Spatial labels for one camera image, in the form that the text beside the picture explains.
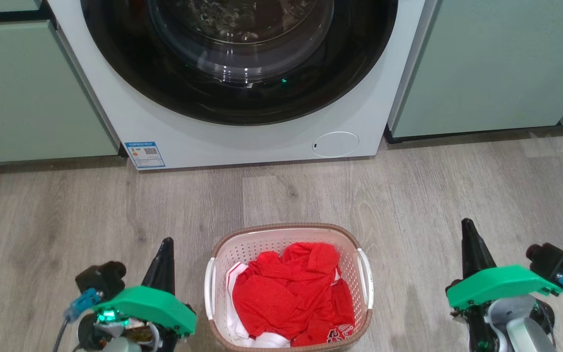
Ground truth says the red garment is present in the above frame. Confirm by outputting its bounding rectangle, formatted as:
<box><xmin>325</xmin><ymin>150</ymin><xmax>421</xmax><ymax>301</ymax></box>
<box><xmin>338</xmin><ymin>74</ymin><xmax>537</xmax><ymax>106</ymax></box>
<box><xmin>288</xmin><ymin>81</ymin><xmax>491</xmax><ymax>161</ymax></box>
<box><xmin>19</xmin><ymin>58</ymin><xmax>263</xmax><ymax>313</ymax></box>
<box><xmin>232</xmin><ymin>242</ymin><xmax>356</xmax><ymax>347</ymax></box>

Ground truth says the blue white energy label sticker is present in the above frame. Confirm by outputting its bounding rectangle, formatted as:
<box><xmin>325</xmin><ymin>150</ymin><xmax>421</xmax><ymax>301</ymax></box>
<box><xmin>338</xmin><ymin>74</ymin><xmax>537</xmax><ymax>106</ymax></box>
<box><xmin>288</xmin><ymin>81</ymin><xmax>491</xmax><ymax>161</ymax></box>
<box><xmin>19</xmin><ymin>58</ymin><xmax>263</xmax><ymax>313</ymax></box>
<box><xmin>124</xmin><ymin>141</ymin><xmax>166</xmax><ymax>170</ymax></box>

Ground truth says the blue plug left camera cable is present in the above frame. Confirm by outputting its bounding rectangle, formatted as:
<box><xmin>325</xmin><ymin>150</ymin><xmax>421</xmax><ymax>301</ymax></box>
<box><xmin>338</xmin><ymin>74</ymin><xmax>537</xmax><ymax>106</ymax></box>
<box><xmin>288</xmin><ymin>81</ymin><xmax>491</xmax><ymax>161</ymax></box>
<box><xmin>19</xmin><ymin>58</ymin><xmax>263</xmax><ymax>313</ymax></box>
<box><xmin>53</xmin><ymin>288</ymin><xmax>102</xmax><ymax>352</ymax></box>

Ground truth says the white front-load washing machine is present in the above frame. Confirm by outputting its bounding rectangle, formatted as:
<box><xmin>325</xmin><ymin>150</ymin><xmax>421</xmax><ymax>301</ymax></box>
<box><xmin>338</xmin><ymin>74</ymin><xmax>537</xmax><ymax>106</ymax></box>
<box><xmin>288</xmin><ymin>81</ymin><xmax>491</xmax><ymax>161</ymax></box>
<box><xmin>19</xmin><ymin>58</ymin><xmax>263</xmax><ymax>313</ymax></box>
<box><xmin>47</xmin><ymin>0</ymin><xmax>438</xmax><ymax>171</ymax></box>

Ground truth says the white garment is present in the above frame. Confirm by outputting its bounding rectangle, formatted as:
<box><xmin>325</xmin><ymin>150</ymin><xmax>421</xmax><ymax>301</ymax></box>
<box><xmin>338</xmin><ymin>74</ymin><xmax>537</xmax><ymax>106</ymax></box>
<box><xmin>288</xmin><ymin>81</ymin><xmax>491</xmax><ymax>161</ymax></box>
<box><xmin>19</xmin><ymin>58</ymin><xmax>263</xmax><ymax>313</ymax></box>
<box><xmin>225</xmin><ymin>262</ymin><xmax>292</xmax><ymax>349</ymax></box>

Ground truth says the pale green cabinet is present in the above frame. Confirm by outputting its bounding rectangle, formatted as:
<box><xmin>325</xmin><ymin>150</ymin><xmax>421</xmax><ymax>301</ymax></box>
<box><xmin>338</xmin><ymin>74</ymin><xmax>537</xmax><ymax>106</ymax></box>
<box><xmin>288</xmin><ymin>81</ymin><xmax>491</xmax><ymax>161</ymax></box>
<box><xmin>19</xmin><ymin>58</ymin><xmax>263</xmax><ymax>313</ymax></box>
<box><xmin>387</xmin><ymin>0</ymin><xmax>563</xmax><ymax>143</ymax></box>
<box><xmin>0</xmin><ymin>0</ymin><xmax>121</xmax><ymax>166</ymax></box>

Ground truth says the white laundry basket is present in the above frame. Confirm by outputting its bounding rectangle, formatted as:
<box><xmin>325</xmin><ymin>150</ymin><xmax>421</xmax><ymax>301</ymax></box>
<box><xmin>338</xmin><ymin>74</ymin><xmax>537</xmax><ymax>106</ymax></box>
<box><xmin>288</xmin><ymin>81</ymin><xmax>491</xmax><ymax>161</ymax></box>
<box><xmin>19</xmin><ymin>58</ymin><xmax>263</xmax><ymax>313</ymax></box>
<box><xmin>204</xmin><ymin>223</ymin><xmax>375</xmax><ymax>352</ymax></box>

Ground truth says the round dark glass washer door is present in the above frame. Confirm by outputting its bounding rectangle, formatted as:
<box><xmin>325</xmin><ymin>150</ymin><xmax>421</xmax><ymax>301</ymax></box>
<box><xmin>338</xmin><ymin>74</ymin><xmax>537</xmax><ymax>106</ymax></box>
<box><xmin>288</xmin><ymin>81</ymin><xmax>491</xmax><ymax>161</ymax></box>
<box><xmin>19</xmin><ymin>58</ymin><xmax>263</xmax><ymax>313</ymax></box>
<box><xmin>80</xmin><ymin>0</ymin><xmax>399</xmax><ymax>126</ymax></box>

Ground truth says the round white filter cover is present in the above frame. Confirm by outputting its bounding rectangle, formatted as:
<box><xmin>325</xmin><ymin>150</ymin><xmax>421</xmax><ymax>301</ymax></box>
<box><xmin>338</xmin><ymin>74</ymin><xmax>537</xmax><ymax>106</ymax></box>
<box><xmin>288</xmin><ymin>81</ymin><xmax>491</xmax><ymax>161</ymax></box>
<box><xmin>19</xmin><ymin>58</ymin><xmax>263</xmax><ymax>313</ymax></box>
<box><xmin>311</xmin><ymin>131</ymin><xmax>360</xmax><ymax>158</ymax></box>

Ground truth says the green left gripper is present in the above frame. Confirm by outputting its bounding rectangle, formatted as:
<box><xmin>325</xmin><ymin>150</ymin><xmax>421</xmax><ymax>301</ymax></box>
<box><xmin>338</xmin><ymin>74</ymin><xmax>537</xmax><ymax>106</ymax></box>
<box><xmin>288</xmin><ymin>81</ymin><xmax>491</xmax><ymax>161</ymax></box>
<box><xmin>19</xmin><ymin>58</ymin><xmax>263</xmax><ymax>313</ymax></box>
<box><xmin>92</xmin><ymin>238</ymin><xmax>197</xmax><ymax>352</ymax></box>

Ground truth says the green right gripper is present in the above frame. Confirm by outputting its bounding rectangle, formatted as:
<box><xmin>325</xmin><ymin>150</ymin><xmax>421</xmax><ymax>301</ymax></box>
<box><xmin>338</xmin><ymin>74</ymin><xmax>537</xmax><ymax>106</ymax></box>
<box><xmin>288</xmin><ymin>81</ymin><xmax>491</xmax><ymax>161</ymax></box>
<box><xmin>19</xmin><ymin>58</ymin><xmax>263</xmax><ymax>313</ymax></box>
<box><xmin>446</xmin><ymin>218</ymin><xmax>563</xmax><ymax>352</ymax></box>

